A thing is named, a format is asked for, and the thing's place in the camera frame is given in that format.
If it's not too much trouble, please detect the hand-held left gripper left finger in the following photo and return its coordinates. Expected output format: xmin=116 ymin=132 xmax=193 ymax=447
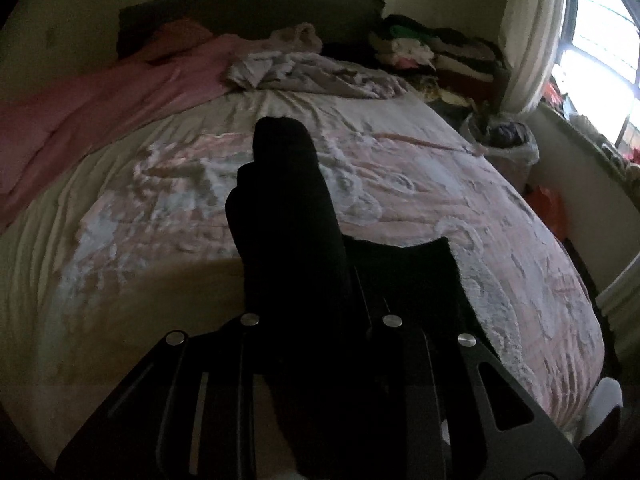
xmin=55 ymin=312 xmax=262 ymax=480

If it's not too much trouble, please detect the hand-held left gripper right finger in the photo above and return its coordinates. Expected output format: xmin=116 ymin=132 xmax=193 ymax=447
xmin=369 ymin=314 xmax=587 ymax=480

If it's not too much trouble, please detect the black printed shirt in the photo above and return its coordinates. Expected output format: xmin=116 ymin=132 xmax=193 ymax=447
xmin=225 ymin=116 xmax=501 ymax=480

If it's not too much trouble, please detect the pile of folded clothes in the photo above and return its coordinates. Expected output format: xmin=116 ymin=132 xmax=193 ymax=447
xmin=370 ymin=14 xmax=511 ymax=111

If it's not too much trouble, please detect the floral pink bedspread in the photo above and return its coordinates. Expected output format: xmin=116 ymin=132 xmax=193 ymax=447
xmin=55 ymin=130 xmax=608 ymax=416

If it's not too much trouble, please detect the floral quilted bedspread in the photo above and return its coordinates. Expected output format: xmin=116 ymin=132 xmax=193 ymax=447
xmin=0 ymin=87 xmax=476 ymax=461

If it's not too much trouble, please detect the white object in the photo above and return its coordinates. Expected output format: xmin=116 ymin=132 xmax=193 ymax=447
xmin=580 ymin=377 xmax=623 ymax=441

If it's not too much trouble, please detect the orange object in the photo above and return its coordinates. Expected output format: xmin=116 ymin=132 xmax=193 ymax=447
xmin=525 ymin=187 xmax=568 ymax=241

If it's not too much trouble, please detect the pink blanket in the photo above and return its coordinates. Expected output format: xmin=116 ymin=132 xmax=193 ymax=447
xmin=0 ymin=32 xmax=251 ymax=233

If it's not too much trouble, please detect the grey crumpled cloth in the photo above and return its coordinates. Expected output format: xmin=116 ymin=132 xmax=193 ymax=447
xmin=225 ymin=50 xmax=411 ymax=98

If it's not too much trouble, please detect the windowsill clutter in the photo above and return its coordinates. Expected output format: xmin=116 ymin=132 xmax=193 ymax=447
xmin=542 ymin=80 xmax=640 ymax=186

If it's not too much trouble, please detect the beige crumpled cloth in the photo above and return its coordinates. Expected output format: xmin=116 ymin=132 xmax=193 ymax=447
xmin=270 ymin=22 xmax=323 ymax=56

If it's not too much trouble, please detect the pink pillow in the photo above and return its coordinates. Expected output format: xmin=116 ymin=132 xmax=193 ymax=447
xmin=145 ymin=19 xmax=216 ymax=63

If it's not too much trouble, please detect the dark bed headboard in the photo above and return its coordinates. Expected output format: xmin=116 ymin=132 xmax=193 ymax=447
xmin=117 ymin=0 xmax=386 ymax=58

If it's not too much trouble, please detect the white curtain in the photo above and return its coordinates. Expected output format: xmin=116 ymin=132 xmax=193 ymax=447
xmin=500 ymin=0 xmax=568 ymax=116

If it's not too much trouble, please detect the window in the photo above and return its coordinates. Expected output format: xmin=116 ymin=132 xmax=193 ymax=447
xmin=550 ymin=0 xmax=640 ymax=131

